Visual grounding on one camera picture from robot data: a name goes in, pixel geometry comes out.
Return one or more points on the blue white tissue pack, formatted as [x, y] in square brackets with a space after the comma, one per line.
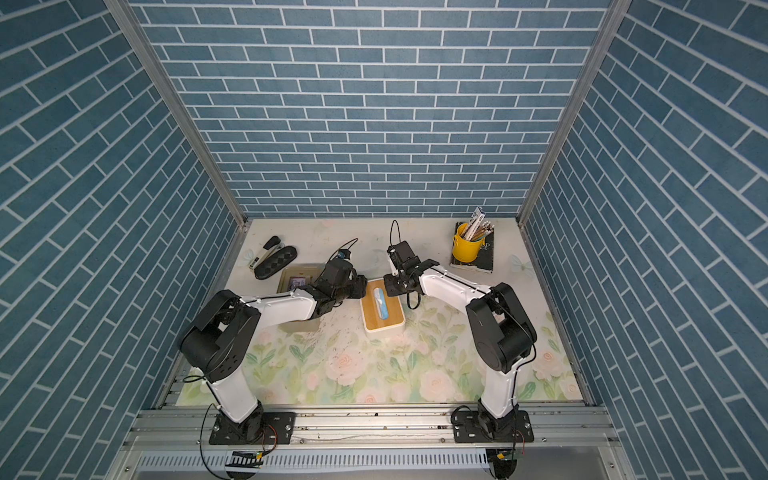
[381, 303]

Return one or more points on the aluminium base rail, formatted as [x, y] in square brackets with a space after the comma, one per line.
[553, 441]

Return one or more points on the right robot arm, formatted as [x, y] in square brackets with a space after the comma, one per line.
[503, 334]

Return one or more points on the yellow pen cup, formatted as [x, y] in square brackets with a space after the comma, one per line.
[465, 251]

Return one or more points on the white tissue box base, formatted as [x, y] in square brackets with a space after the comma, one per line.
[384, 324]

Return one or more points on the floral table mat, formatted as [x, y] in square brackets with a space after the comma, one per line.
[431, 359]

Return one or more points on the beige tissue box lid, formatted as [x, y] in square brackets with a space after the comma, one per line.
[298, 274]

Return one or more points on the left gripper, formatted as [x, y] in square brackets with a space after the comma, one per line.
[359, 287]

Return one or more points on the black glasses case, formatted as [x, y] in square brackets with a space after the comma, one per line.
[275, 262]

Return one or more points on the beige tissue box base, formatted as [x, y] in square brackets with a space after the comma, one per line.
[297, 309]

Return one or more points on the black book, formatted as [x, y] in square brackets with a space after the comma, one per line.
[485, 260]

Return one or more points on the beige black stapler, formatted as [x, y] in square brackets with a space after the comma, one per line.
[266, 250]

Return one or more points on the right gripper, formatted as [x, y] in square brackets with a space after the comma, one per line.
[390, 285]

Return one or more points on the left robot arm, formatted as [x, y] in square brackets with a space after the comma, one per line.
[218, 340]

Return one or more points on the purple tissue paper pack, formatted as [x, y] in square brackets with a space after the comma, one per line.
[296, 282]

